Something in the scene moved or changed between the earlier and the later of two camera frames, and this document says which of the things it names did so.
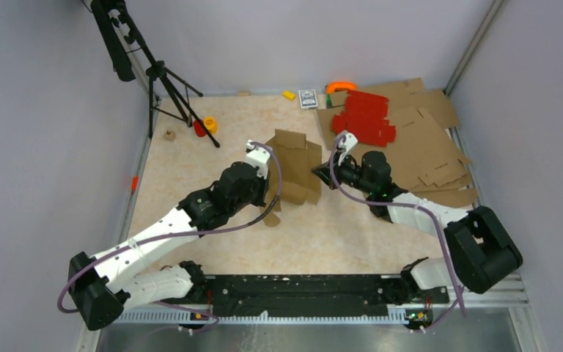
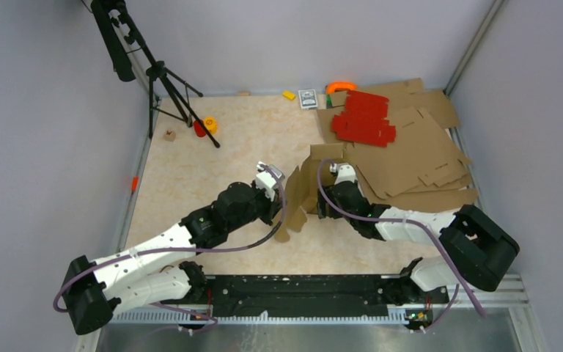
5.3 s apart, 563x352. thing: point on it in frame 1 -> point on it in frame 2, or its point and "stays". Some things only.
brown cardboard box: (301, 171) -> (301, 197)
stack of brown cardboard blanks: (428, 158) stays
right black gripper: (323, 171) -> (322, 206)
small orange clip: (134, 183) stays
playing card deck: (308, 99) stays
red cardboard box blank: (366, 117) stays
